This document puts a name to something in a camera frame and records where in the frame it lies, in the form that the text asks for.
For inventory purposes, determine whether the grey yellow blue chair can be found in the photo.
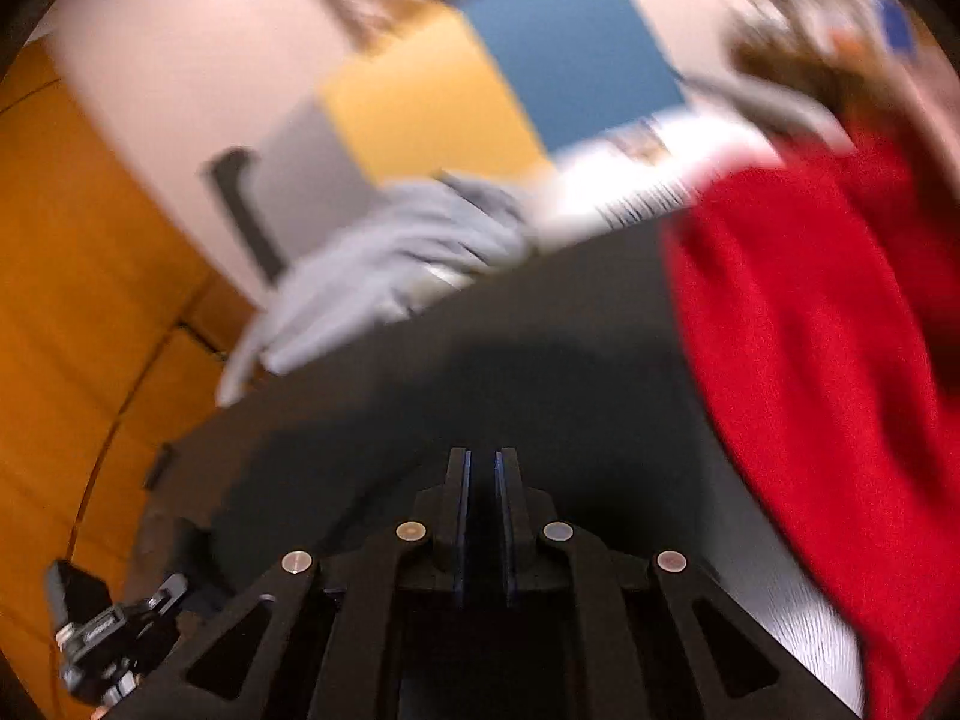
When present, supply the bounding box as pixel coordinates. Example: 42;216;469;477
202;0;691;293

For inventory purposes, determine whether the light grey garment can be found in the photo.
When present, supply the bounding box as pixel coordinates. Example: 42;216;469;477
216;172;537;410

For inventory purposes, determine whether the black knit sweater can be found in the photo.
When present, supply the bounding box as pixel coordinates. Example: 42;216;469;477
202;337;698;593

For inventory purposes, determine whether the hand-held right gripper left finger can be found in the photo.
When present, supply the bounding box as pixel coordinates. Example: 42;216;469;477
101;448;472;720

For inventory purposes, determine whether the red knit sweater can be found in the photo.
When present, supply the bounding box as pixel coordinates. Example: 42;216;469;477
664;116;960;720

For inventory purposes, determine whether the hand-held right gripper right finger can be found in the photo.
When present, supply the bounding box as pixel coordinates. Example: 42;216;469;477
493;448;863;720

